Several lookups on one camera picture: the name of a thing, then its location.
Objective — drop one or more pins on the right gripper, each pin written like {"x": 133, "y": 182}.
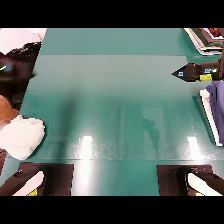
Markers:
{"x": 191, "y": 72}

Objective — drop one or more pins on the white T-shirt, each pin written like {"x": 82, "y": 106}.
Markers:
{"x": 20, "y": 137}

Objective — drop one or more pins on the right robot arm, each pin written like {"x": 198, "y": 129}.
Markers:
{"x": 213, "y": 68}

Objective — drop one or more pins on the white folded garment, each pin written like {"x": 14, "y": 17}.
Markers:
{"x": 209, "y": 110}
{"x": 200, "y": 42}

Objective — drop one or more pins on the dark green garment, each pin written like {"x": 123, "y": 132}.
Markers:
{"x": 207, "y": 36}

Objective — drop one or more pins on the purple garment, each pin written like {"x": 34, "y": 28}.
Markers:
{"x": 217, "y": 106}

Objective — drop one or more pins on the red garment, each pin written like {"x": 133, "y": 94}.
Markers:
{"x": 216, "y": 31}

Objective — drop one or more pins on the black garment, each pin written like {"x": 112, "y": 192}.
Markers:
{"x": 20, "y": 68}

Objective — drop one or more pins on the brown garment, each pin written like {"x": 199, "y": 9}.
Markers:
{"x": 6, "y": 111}

